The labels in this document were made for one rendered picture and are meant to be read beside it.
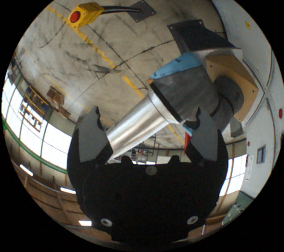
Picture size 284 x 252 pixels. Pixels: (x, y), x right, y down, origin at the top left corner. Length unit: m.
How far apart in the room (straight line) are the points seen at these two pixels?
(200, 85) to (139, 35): 1.05
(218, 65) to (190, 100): 0.24
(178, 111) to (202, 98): 0.07
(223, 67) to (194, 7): 0.92
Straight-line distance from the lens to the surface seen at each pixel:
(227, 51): 0.50
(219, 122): 0.32
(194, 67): 0.23
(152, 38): 1.19
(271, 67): 0.81
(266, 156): 0.94
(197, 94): 0.23
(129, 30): 1.22
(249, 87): 0.40
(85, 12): 0.32
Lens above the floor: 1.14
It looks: 29 degrees down
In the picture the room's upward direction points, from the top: 168 degrees counter-clockwise
